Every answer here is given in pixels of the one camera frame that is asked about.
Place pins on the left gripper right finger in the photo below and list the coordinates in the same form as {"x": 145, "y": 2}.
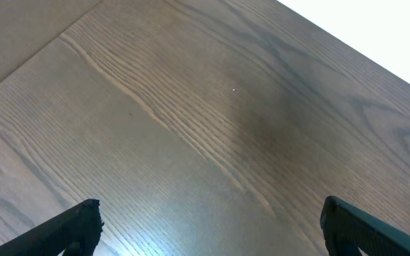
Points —
{"x": 348, "y": 230}

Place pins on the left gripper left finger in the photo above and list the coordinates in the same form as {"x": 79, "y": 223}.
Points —
{"x": 75, "y": 231}

